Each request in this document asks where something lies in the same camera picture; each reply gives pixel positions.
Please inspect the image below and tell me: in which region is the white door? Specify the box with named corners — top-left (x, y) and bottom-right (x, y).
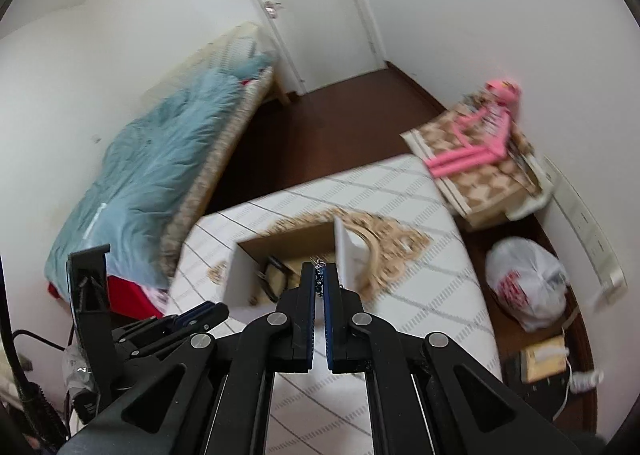
top-left (255, 0), bottom-right (383, 93)

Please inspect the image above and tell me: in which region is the white charger with cable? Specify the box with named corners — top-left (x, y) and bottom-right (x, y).
top-left (552, 347), bottom-right (604, 421)

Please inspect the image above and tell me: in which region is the white plastic bag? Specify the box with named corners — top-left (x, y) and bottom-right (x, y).
top-left (485, 237), bottom-right (568, 333)

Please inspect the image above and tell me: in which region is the red cloth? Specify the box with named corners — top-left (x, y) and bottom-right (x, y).
top-left (48, 270), bottom-right (164, 319)

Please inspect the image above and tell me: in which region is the silver chain jewelry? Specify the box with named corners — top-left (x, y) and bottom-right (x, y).
top-left (311, 257), bottom-right (326, 297)

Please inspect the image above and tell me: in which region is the white patterned tablecloth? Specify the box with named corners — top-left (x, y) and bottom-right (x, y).
top-left (166, 155), bottom-right (500, 454)

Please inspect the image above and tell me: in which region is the small cardboard box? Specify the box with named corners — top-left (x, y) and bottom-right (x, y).
top-left (520, 335), bottom-right (570, 383)

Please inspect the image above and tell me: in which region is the pink panther plush toy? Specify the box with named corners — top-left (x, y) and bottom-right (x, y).
top-left (425, 79), bottom-right (522, 178)

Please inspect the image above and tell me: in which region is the black bracelet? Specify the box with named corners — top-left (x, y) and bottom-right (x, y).
top-left (255, 255), bottom-right (296, 305)

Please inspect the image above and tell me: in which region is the white cardboard box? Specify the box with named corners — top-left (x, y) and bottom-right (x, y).
top-left (221, 214), bottom-right (378, 311)

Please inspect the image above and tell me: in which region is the white power strip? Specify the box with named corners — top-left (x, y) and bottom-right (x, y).
top-left (541, 156), bottom-right (628, 310)

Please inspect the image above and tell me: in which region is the bed mattress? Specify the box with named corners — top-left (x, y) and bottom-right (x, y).
top-left (141, 22), bottom-right (278, 277)

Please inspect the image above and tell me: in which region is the light blue blanket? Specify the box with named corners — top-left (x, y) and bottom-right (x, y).
top-left (43, 52), bottom-right (277, 291)

